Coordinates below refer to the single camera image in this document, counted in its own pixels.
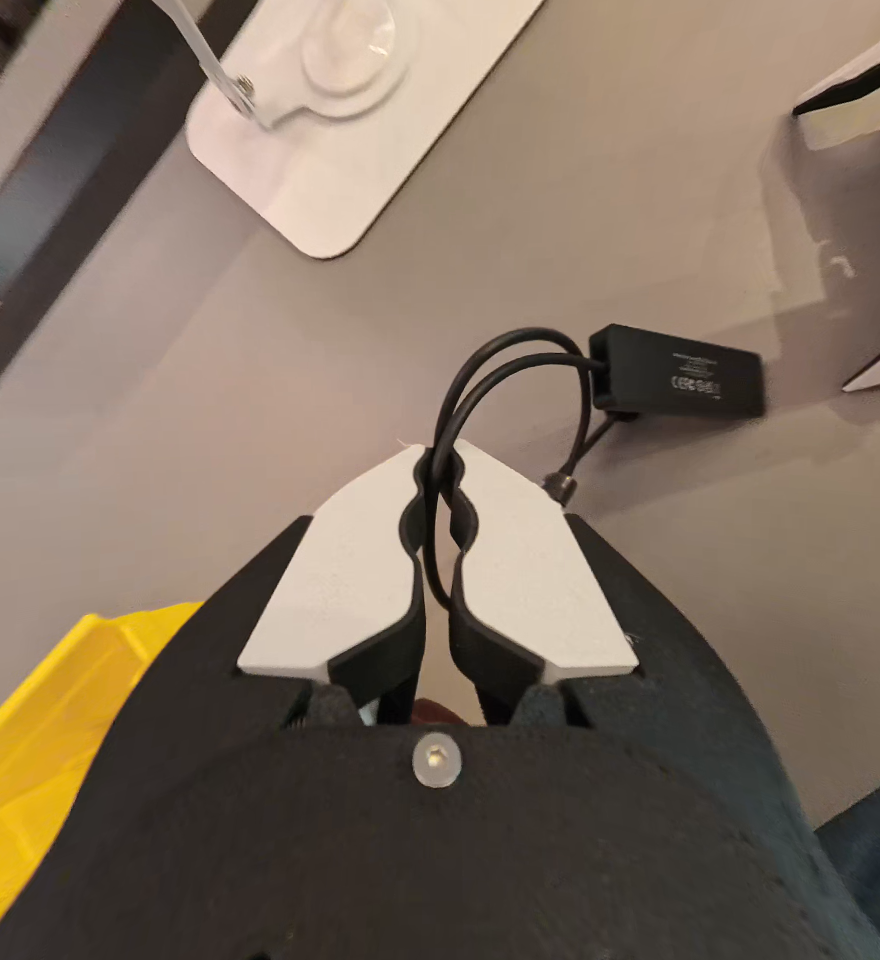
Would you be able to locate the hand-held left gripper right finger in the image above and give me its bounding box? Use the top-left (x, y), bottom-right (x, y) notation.
top-left (447, 439), bottom-right (640, 727)

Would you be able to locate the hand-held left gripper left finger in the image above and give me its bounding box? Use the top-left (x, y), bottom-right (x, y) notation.
top-left (237, 443), bottom-right (427, 726)

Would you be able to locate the dark usb hub with cable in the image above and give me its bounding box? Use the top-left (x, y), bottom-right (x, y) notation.
top-left (418, 324), bottom-right (767, 612)

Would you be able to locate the yellow plastic bin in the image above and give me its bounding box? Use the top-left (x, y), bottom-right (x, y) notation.
top-left (0, 600), bottom-right (204, 957)

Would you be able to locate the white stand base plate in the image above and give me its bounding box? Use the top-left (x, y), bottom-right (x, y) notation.
top-left (151, 0), bottom-right (545, 262)

